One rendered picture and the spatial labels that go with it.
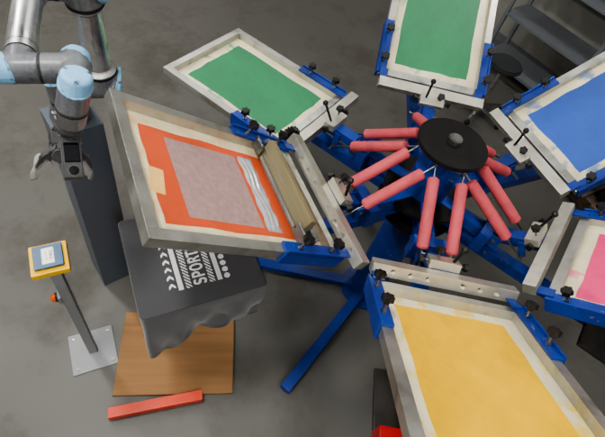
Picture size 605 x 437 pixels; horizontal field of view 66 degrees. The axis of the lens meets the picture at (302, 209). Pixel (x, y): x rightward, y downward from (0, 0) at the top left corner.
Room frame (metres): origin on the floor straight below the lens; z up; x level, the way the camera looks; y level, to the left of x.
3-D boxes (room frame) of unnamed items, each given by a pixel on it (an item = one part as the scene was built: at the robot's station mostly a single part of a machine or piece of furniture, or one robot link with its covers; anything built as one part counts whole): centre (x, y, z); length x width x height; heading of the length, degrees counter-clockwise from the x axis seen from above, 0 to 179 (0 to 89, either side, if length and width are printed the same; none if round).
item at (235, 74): (1.95, 0.30, 1.05); 1.08 x 0.61 x 0.23; 66
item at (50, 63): (0.86, 0.67, 1.77); 0.11 x 0.11 x 0.08; 27
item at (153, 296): (0.93, 0.37, 0.95); 0.48 x 0.44 x 0.01; 126
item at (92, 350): (0.73, 0.85, 0.48); 0.22 x 0.22 x 0.96; 36
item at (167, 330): (0.76, 0.25, 0.74); 0.46 x 0.04 x 0.42; 126
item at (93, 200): (1.21, 0.98, 0.60); 0.18 x 0.18 x 1.20; 50
